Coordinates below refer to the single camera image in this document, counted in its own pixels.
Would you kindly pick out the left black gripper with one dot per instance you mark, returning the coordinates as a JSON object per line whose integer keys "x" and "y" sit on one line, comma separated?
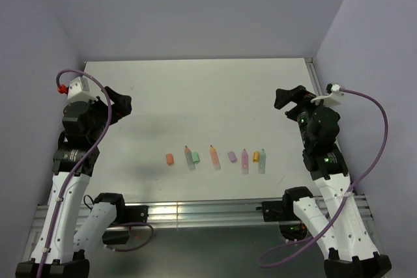
{"x": 121, "y": 105}

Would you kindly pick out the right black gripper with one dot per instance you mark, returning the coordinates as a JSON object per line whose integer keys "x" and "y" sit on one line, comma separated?
{"x": 284, "y": 96}

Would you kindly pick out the yellow pen cap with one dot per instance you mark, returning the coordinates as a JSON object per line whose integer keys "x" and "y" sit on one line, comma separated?
{"x": 256, "y": 155}

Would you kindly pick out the green highlighter pen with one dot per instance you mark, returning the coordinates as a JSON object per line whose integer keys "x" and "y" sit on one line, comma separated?
{"x": 262, "y": 161}

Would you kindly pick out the green pen cap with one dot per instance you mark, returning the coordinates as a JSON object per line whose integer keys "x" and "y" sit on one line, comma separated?
{"x": 195, "y": 157}

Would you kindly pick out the orange highlighter pen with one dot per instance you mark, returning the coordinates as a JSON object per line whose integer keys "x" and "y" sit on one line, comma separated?
{"x": 214, "y": 158}

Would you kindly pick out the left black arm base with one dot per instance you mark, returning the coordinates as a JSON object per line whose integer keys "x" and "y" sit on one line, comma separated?
{"x": 137, "y": 213}

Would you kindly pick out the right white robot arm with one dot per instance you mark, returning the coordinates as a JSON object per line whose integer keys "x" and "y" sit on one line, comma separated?
{"x": 345, "y": 243}

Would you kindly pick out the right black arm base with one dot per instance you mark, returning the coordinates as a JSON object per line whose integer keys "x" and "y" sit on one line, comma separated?
{"x": 290, "y": 226}

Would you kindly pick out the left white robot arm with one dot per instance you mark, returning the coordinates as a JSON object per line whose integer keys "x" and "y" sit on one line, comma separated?
{"x": 63, "y": 249}

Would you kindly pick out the pink highlighter pen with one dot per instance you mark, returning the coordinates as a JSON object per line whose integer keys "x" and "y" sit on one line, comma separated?
{"x": 244, "y": 161}

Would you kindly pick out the orange pen cap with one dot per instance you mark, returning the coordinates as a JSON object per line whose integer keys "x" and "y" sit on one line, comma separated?
{"x": 169, "y": 159}

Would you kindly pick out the purple pen cap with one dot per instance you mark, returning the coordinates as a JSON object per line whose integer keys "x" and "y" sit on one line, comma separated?
{"x": 232, "y": 157}

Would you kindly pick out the grey pen orange tip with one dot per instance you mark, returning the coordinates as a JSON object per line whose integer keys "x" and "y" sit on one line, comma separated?
{"x": 189, "y": 158}

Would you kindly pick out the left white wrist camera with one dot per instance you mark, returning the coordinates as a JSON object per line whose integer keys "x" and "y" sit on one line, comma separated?
{"x": 78, "y": 91}

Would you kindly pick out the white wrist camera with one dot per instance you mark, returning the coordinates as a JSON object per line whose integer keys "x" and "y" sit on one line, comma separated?
{"x": 78, "y": 91}
{"x": 335, "y": 96}

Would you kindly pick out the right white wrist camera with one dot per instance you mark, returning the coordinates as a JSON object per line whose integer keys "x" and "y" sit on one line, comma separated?
{"x": 335, "y": 96}

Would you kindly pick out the aluminium rail frame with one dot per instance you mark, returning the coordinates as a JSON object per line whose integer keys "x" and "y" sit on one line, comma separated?
{"x": 180, "y": 214}

